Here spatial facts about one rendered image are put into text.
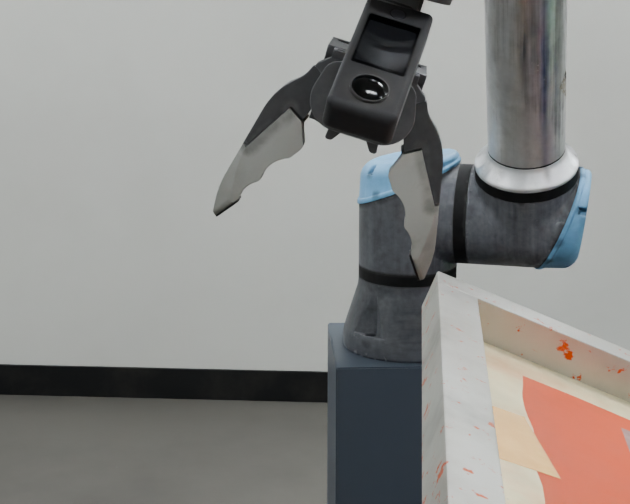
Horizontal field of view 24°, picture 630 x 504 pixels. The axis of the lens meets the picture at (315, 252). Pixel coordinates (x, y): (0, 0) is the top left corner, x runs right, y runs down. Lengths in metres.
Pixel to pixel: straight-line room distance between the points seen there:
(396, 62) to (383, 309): 0.77
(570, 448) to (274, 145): 0.33
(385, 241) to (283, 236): 3.27
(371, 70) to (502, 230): 0.73
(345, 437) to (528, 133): 0.41
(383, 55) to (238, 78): 3.91
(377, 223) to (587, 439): 0.58
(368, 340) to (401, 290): 0.07
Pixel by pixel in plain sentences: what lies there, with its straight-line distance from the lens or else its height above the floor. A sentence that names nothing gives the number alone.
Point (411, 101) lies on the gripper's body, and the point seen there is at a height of 1.59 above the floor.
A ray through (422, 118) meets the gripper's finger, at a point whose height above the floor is 1.58.
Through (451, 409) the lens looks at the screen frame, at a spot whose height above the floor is 1.39.
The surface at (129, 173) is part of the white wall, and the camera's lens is 4.96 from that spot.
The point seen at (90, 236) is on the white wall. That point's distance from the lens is 5.04.
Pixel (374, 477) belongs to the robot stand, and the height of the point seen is 1.07.
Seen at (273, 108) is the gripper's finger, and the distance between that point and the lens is 0.99.
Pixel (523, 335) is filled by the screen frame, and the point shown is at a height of 1.35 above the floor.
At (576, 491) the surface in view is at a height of 1.32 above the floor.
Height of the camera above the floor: 1.73
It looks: 14 degrees down
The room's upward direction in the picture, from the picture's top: straight up
